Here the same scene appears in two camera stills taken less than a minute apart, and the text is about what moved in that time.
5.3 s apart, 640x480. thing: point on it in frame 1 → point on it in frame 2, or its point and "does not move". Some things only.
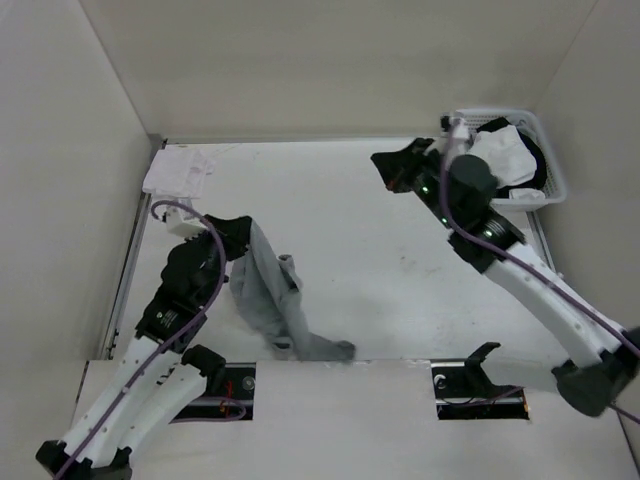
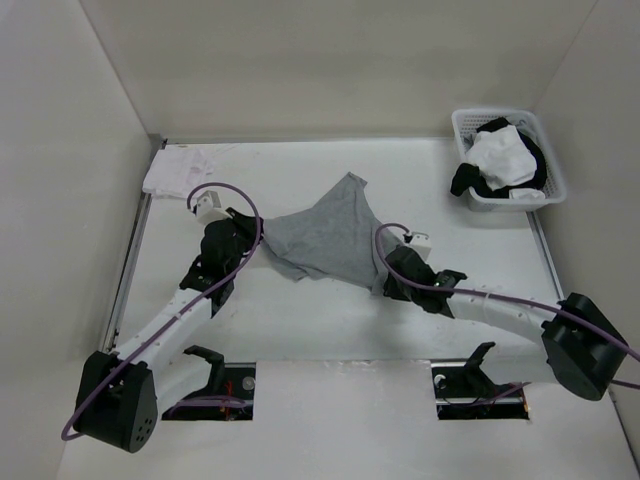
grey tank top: (266, 289) → (335, 239)
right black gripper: (396, 168) → (392, 291)
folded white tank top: (179, 169) does not move
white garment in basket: (506, 153) does not move
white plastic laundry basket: (554, 192) does not move
